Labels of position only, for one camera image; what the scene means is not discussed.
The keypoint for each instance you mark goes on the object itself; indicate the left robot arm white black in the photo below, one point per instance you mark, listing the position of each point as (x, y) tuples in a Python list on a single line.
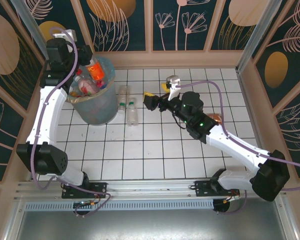
[(47, 112)]

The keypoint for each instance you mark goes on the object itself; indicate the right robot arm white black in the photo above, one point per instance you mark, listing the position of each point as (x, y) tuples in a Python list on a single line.
[(235, 147)]

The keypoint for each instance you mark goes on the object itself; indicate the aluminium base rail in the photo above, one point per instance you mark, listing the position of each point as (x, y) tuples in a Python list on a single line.
[(150, 188)]

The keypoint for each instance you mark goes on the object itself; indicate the grey translucent waste bin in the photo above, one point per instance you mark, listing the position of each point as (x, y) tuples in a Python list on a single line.
[(97, 112)]

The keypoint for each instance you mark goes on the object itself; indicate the aluminium side rail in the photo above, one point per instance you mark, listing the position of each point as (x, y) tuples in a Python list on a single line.
[(250, 100)]

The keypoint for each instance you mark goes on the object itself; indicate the pink fruit print bottle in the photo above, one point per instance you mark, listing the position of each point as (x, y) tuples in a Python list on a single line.
[(86, 86)]

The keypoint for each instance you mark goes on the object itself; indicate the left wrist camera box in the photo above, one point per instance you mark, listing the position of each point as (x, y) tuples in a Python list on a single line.
[(65, 35)]

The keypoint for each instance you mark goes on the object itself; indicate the grey sheet metal panel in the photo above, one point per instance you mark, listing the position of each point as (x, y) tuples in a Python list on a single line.
[(150, 225)]

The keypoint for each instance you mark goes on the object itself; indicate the clear bottle green neck band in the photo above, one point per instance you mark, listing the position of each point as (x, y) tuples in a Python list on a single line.
[(132, 115), (123, 93)]

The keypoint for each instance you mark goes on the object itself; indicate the orange label drink bottle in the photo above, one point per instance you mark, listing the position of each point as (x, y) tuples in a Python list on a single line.
[(97, 71)]

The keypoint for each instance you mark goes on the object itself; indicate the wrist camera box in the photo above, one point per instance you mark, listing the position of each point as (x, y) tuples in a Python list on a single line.
[(173, 82), (65, 35)]

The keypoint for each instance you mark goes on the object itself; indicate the brown coffee drink bottle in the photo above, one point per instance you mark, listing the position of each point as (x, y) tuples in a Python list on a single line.
[(215, 118)]

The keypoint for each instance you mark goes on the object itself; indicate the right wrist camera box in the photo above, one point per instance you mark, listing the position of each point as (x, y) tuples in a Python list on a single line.
[(173, 82)]

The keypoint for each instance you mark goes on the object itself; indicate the aluminium corner post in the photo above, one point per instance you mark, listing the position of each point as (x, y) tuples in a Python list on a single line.
[(260, 32), (30, 13)]

